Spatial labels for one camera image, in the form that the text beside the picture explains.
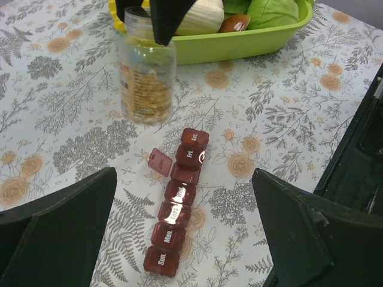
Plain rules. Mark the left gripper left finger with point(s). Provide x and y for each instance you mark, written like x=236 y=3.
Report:
x=55 y=240

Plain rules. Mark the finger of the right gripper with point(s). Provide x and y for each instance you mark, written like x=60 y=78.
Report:
x=121 y=5
x=166 y=16

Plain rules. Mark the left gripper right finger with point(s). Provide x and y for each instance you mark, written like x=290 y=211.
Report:
x=314 y=241

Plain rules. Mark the clear pill bottle yellow pills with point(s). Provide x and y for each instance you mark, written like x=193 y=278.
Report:
x=147 y=71

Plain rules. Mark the red weekly pill organizer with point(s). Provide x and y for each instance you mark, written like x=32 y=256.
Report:
x=169 y=233

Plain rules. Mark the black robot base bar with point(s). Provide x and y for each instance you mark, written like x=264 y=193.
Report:
x=353 y=177

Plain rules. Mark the yellow napa cabbage toy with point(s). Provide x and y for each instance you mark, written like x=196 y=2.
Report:
x=204 y=17

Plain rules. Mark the green plastic basket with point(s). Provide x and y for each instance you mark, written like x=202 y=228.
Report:
x=215 y=47

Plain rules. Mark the brown mushroom toy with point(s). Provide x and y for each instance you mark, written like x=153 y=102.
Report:
x=235 y=23

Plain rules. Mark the green napa cabbage toy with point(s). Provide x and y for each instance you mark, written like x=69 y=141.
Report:
x=264 y=13

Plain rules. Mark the floral tablecloth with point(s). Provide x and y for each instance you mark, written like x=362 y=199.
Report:
x=284 y=112

